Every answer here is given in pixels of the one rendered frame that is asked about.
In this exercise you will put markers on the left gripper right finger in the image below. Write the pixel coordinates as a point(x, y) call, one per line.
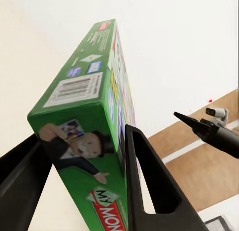
point(173, 211)

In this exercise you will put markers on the sliding door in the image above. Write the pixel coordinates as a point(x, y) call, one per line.
point(180, 134)
point(206, 175)

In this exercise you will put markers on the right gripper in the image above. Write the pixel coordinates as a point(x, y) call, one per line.
point(214, 134)

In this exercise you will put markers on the board game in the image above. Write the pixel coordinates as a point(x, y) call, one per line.
point(80, 121)

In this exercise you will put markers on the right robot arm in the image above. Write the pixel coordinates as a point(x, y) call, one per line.
point(214, 131)

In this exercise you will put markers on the bed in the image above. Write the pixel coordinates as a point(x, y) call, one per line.
point(28, 65)

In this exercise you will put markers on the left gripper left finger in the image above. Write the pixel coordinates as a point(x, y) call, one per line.
point(23, 173)

